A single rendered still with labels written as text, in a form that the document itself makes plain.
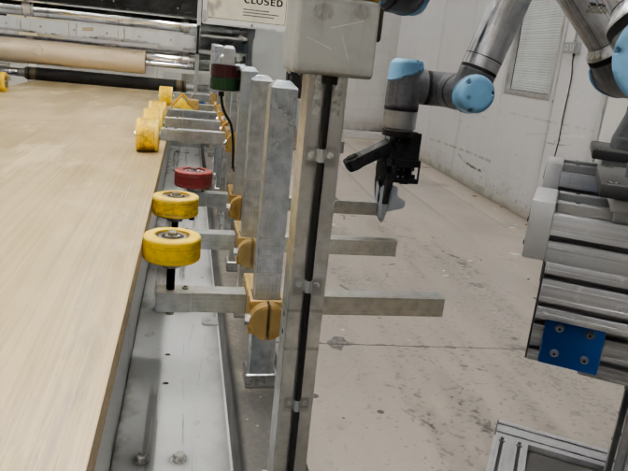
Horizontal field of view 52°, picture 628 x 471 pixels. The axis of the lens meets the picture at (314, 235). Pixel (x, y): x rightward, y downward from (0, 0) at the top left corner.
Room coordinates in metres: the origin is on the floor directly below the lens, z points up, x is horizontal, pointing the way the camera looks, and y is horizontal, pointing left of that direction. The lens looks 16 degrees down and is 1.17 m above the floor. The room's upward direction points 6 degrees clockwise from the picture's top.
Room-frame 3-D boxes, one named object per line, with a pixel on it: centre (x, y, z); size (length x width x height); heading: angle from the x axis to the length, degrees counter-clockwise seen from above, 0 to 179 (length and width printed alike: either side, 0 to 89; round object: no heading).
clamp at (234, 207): (1.36, 0.17, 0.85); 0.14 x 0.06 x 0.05; 12
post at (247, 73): (1.34, 0.16, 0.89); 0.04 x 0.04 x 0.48; 12
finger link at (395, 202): (1.43, -0.17, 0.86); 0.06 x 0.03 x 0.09; 102
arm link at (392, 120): (1.45, -0.16, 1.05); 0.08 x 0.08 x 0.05
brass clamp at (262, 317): (0.87, 0.06, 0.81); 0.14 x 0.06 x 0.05; 12
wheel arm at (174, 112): (2.12, 0.30, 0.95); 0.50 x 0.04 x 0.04; 102
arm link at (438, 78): (1.45, -0.27, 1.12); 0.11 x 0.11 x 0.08; 9
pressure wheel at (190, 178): (1.36, 0.27, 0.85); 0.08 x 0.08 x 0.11
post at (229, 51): (2.07, 0.32, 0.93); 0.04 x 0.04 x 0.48; 12
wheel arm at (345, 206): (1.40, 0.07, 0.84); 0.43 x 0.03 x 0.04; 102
